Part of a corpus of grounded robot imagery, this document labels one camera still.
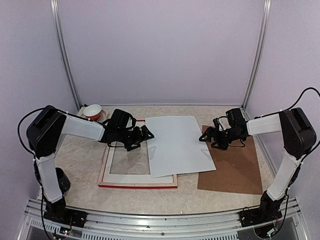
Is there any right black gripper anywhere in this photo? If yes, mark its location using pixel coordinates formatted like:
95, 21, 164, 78
199, 126, 242, 150

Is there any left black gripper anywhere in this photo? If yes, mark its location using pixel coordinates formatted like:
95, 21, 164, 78
116, 125, 155, 152

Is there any cat and books photo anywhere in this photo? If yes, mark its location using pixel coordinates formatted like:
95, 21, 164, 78
145, 115, 216, 178

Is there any white photo mat board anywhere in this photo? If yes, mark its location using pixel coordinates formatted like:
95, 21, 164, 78
99, 147, 178, 186

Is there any wooden red picture frame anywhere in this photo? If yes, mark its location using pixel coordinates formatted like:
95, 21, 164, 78
97, 118, 179, 190

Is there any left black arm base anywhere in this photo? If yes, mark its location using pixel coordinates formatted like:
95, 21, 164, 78
44, 197, 88, 228

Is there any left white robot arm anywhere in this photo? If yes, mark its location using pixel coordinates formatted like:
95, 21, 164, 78
26, 105, 155, 204

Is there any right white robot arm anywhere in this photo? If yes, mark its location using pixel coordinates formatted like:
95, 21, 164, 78
199, 107, 317, 201

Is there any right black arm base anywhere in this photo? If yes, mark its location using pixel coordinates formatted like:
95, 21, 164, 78
239, 191, 285, 227

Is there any brown cardboard backing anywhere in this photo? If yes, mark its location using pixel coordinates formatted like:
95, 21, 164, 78
197, 136, 263, 195

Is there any grey round plate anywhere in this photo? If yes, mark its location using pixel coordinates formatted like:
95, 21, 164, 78
80, 109, 109, 123

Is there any orange white bowl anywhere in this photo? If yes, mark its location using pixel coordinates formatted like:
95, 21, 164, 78
83, 104, 102, 120

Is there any black cylindrical cup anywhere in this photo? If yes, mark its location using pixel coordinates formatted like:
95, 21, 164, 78
55, 167, 71, 195

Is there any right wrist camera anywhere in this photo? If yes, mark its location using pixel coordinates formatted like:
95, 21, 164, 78
213, 108, 246, 131

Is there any aluminium front rail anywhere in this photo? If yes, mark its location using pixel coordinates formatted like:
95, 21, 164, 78
16, 197, 308, 240

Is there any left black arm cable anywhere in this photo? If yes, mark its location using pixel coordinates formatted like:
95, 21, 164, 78
16, 107, 48, 156

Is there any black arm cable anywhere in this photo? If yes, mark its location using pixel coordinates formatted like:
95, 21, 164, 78
284, 86, 320, 161
16, 107, 48, 156

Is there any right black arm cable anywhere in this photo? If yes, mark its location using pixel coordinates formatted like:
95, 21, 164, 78
284, 86, 320, 161

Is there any right aluminium post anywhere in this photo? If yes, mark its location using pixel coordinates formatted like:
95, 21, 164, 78
241, 0, 272, 110

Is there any aluminium post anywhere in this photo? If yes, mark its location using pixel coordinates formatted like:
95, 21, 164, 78
241, 0, 272, 110
50, 0, 82, 110

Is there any left aluminium post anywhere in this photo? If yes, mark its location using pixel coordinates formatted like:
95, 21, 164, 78
50, 0, 82, 110

